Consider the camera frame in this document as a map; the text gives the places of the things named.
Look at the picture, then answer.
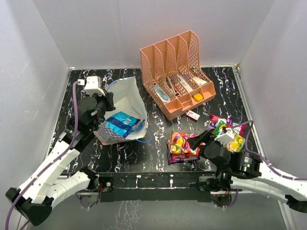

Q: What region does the green yellow snack packet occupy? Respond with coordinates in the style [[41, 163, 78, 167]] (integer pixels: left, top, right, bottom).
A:
[[213, 118, 246, 153]]

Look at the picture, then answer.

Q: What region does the orange pink fruit snack packet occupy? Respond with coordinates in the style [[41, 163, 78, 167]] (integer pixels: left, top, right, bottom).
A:
[[168, 132, 200, 157]]

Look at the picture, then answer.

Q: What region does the large blue snack bag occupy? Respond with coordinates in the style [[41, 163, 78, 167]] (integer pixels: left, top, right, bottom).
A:
[[103, 112, 140, 138]]

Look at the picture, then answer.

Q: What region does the blue checkered paper bag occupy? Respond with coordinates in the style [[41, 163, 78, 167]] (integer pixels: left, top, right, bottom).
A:
[[94, 77, 154, 145]]

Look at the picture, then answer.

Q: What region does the blue snack packet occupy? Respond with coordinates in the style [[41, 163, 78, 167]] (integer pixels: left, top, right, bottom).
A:
[[133, 120, 145, 131]]

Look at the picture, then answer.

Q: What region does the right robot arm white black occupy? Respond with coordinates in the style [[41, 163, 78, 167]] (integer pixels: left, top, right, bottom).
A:
[[187, 129, 307, 213]]

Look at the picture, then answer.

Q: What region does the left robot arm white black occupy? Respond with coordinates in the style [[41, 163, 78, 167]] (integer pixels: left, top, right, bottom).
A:
[[5, 92, 115, 226]]

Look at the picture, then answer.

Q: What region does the small red white box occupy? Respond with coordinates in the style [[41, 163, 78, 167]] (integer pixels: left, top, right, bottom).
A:
[[186, 110, 200, 121]]

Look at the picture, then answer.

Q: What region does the yellow item in organizer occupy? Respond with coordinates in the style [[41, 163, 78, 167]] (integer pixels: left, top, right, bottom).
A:
[[192, 92, 203, 102]]

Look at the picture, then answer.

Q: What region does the striped packet in organizer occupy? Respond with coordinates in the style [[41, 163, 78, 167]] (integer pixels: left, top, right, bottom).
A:
[[172, 75, 193, 92]]

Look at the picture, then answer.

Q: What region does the white packet in organizer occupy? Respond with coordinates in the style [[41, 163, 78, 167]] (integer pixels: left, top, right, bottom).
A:
[[193, 77, 208, 86]]

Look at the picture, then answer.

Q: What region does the blue white item in organizer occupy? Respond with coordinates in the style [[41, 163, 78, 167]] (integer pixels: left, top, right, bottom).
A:
[[154, 84, 171, 103]]

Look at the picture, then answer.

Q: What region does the orange plastic file organizer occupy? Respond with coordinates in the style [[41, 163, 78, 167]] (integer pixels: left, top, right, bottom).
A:
[[140, 30, 216, 121]]

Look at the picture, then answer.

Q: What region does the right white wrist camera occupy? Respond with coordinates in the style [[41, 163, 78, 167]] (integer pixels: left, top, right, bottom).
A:
[[214, 129, 236, 146]]

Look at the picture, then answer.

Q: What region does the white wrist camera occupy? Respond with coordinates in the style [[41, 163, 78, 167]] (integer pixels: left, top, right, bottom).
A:
[[84, 76, 105, 96], [214, 129, 236, 146]]

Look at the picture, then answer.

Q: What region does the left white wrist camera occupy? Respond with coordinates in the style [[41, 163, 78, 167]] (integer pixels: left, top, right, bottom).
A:
[[84, 76, 105, 96]]

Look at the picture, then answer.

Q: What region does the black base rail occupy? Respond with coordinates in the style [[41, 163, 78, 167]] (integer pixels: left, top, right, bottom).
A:
[[71, 171, 243, 203]]

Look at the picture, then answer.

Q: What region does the aluminium frame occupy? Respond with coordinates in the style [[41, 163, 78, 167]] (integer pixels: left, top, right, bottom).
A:
[[18, 64, 295, 230]]

